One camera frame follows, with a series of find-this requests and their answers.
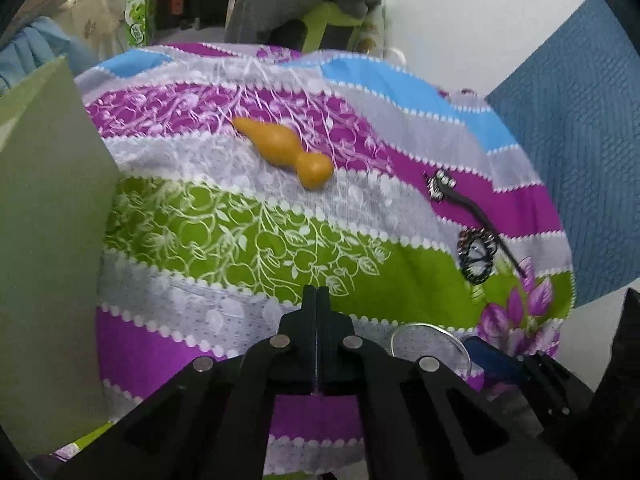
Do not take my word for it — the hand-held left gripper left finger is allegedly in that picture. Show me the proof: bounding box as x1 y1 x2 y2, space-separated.
55 285 319 480

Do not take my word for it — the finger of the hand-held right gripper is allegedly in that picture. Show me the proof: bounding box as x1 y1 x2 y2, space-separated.
462 336 596 443

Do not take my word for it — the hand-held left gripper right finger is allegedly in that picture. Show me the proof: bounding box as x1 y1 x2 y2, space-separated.
318 286 576 480

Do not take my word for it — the black lace round ornament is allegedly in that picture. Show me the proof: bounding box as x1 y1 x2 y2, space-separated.
456 227 501 284

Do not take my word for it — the colourful striped floral cloth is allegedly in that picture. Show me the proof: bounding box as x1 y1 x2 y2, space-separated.
52 42 579 476

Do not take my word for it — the black rhinestone hair stick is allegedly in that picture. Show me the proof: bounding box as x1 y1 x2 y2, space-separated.
424 170 528 279

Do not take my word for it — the wooden gourd ornament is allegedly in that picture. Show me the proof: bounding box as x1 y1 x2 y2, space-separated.
232 116 335 191

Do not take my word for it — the blue quilted cushion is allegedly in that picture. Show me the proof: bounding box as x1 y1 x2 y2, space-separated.
485 0 640 307

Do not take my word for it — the green plastic stool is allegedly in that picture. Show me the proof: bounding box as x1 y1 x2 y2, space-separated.
300 2 367 54

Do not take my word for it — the green printed bag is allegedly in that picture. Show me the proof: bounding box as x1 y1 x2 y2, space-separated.
124 0 154 49

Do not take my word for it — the beige patterned pillow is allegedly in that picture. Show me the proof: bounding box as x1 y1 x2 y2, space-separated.
10 0 126 61

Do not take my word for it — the light blue sheet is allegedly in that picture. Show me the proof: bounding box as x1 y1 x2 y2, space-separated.
0 15 103 96

